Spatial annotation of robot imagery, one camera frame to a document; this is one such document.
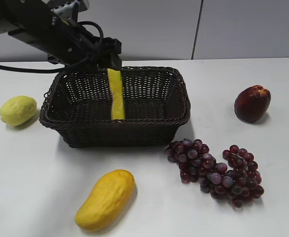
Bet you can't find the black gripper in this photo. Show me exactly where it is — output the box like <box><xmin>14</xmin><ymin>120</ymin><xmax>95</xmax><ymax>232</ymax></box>
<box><xmin>8</xmin><ymin>10</ymin><xmax>122</xmax><ymax>70</ymax></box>

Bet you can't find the yellow-green banana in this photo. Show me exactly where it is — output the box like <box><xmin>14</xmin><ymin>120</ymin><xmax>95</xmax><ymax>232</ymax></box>
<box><xmin>107</xmin><ymin>69</ymin><xmax>125</xmax><ymax>120</ymax></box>

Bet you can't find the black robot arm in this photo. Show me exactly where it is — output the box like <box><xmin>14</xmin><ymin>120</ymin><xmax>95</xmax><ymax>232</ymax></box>
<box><xmin>0</xmin><ymin>0</ymin><xmax>122</xmax><ymax>74</ymax></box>

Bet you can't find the dark woven wicker basket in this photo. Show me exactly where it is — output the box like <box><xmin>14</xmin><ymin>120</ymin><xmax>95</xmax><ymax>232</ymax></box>
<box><xmin>39</xmin><ymin>66</ymin><xmax>191</xmax><ymax>148</ymax></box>

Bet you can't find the pale green lemon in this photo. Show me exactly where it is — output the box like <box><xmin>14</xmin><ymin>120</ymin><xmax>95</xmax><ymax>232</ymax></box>
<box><xmin>0</xmin><ymin>95</ymin><xmax>37</xmax><ymax>126</ymax></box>

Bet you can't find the yellow mango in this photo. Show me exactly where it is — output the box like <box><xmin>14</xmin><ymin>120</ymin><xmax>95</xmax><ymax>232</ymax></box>
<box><xmin>75</xmin><ymin>169</ymin><xmax>135</xmax><ymax>232</ymax></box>

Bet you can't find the dark red apple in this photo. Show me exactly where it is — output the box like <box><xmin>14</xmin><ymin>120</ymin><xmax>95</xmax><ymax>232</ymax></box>
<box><xmin>234</xmin><ymin>85</ymin><xmax>271</xmax><ymax>123</ymax></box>

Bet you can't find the purple grape bunch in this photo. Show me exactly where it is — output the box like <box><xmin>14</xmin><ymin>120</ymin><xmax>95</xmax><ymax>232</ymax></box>
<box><xmin>165</xmin><ymin>139</ymin><xmax>265</xmax><ymax>208</ymax></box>

